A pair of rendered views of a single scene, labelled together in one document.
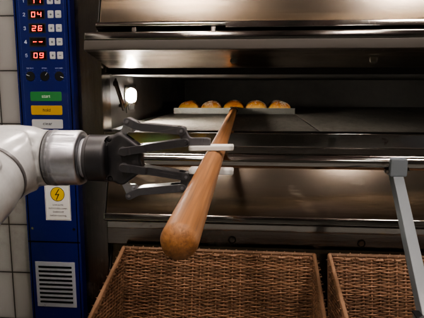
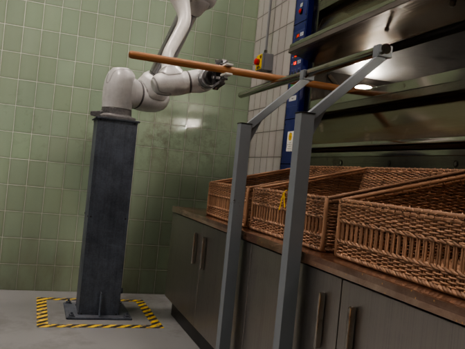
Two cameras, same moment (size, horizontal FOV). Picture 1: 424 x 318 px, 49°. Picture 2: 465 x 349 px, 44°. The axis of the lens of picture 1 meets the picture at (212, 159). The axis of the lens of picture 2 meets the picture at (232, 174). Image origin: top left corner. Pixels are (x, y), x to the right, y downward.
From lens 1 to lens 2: 2.23 m
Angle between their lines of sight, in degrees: 67
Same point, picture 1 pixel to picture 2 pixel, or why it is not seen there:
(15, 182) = (183, 79)
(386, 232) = (399, 154)
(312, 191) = (372, 127)
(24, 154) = (194, 73)
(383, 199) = (399, 128)
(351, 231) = (384, 154)
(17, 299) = not seen: hidden behind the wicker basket
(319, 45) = (347, 25)
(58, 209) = (289, 145)
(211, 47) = (317, 39)
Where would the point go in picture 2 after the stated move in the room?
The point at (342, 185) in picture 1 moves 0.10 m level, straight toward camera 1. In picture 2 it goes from (386, 121) to (361, 118)
